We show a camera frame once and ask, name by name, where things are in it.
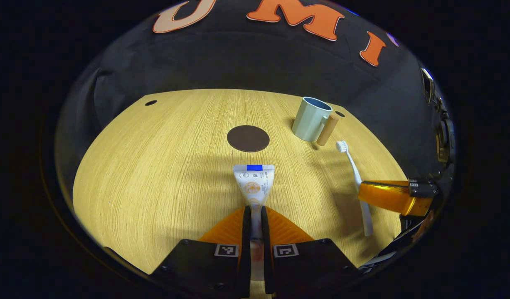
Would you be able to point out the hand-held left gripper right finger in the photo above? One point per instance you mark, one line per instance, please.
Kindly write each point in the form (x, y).
(266, 232)

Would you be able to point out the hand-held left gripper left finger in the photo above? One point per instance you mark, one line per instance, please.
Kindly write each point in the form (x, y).
(246, 232)

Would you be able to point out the black backdrop cloth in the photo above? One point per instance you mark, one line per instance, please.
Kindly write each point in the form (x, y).
(238, 58)

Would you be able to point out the white toothbrush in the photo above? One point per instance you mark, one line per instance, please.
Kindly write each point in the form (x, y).
(354, 170)

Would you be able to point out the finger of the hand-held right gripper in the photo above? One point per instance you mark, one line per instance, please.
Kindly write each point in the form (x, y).
(421, 189)

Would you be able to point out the white toothpaste tube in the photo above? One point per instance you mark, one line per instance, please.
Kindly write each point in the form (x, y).
(253, 182)

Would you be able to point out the round dark brown coaster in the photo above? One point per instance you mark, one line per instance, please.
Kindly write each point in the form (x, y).
(248, 138)

